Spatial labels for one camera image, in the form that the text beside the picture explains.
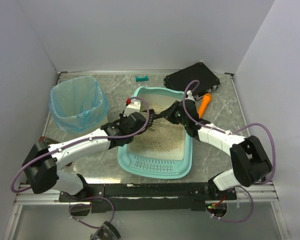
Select black litter scoop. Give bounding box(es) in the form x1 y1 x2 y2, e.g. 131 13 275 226
144 109 166 131

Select white trash bin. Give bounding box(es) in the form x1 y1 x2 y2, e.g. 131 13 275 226
48 75 110 135

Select teal litter box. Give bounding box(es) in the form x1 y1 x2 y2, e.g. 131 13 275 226
117 86 193 180

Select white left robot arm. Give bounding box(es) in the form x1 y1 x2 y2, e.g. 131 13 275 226
22 112 148 196

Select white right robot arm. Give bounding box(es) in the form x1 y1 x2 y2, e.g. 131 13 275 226
159 99 274 192

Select beige cat litter pellets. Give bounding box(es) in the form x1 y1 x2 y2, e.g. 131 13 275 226
129 102 185 155

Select brown metronome box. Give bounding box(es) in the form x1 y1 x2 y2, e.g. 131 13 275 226
37 136 60 166

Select black hard case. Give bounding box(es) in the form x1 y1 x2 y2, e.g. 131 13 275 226
163 61 221 99

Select small teal block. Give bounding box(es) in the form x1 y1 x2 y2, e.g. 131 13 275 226
135 75 149 83

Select blue plastic bin liner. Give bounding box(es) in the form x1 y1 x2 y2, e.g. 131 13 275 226
48 75 110 135

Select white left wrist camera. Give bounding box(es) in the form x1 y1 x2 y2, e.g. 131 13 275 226
123 98 141 117

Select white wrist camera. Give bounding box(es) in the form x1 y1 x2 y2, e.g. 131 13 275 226
184 90 195 102
123 98 141 117

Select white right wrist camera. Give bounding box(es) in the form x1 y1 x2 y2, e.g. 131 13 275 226
184 90 195 102

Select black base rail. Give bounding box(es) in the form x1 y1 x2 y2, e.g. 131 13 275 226
58 182 237 213

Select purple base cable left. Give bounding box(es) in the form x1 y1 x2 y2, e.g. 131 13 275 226
68 196 116 229

